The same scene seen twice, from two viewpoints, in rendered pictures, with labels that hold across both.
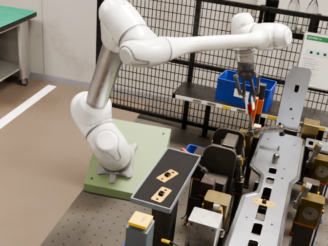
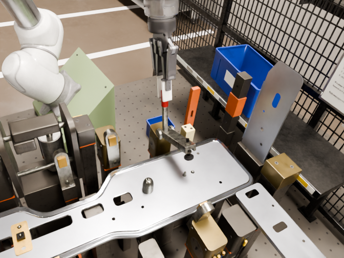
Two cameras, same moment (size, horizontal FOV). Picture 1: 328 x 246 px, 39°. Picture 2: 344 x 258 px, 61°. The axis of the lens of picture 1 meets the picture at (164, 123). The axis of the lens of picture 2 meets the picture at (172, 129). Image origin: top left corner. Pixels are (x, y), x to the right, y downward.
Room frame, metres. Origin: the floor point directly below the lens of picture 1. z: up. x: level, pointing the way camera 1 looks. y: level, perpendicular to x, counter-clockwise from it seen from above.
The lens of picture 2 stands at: (1.44, -0.87, 1.72)
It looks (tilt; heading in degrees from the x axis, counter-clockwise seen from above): 43 degrees down; 38
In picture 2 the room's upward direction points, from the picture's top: 9 degrees clockwise
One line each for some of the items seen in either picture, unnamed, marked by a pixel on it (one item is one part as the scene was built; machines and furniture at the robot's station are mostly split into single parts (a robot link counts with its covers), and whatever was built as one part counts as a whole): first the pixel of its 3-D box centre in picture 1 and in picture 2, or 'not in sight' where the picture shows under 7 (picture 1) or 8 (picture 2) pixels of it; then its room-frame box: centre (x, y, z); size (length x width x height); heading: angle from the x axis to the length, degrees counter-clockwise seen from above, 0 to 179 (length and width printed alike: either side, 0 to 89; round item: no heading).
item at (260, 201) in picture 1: (264, 201); (21, 236); (1.49, -0.42, 1.01); 0.08 x 0.04 x 0.01; 73
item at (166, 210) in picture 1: (168, 176); not in sight; (1.37, -0.03, 1.16); 0.37 x 0.14 x 0.02; 163
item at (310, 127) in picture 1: (304, 152); (265, 197); (2.16, -0.76, 0.88); 0.08 x 0.08 x 0.36; 73
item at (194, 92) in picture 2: (248, 142); (184, 143); (2.08, -0.44, 0.95); 0.03 x 0.01 x 0.50; 163
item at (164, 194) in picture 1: (161, 193); not in sight; (1.25, -0.01, 1.17); 0.08 x 0.04 x 0.01; 155
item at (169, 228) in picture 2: not in sight; (161, 210); (1.87, -0.54, 0.84); 0.12 x 0.05 x 0.29; 73
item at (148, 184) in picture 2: (275, 158); (148, 186); (1.81, -0.52, 1.02); 0.03 x 0.03 x 0.07
